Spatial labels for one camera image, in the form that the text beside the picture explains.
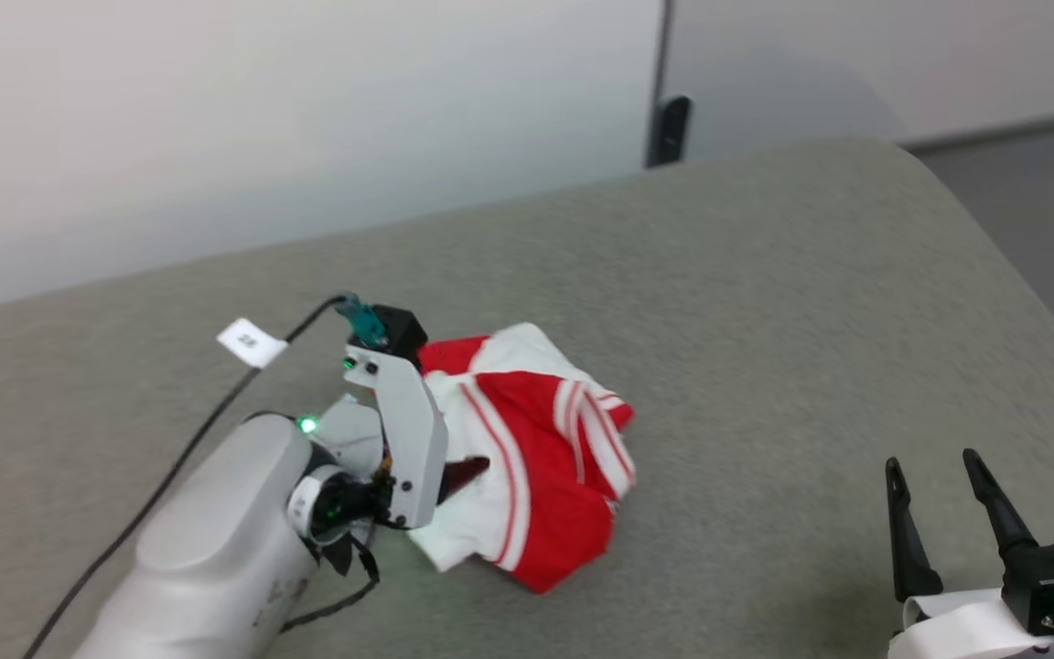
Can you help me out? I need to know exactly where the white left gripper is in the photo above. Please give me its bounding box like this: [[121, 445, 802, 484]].
[[344, 344, 492, 532]]

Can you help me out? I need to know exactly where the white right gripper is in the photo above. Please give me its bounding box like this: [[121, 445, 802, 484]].
[[884, 448, 1054, 659]]

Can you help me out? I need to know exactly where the red and white basketball jersey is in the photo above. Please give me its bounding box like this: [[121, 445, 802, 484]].
[[406, 322, 638, 596]]

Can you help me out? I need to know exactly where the grey baseboard strip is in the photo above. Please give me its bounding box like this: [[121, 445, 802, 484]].
[[900, 108, 1054, 155]]

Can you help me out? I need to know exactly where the teal left cable connector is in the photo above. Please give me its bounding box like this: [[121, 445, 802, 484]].
[[335, 293, 391, 350]]

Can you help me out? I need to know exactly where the white paper cable tag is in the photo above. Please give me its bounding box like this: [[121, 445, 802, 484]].
[[216, 318, 290, 370]]

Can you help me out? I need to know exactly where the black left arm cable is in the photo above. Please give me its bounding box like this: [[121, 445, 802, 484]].
[[22, 293, 352, 659]]

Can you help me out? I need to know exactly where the black wall door stop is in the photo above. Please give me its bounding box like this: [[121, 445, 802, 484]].
[[645, 94, 694, 169]]

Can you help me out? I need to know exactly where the dark vertical wall strip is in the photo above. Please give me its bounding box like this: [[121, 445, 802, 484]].
[[649, 0, 677, 106]]

